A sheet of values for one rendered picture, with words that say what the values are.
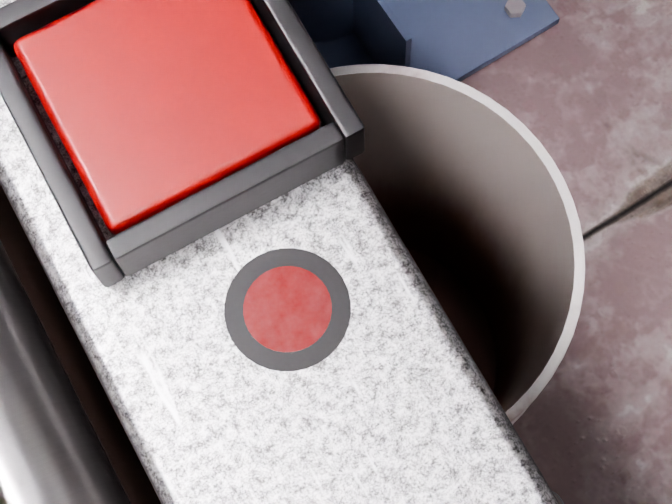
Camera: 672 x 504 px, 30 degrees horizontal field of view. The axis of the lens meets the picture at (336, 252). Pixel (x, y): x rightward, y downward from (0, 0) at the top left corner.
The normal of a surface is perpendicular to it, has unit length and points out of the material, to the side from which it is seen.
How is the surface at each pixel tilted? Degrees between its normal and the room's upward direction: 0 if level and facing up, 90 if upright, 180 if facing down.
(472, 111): 87
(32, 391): 40
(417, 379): 0
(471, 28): 0
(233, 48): 0
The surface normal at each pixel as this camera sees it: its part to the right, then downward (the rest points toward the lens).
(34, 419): 0.43, -0.49
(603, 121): -0.03, -0.29
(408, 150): -0.22, 0.92
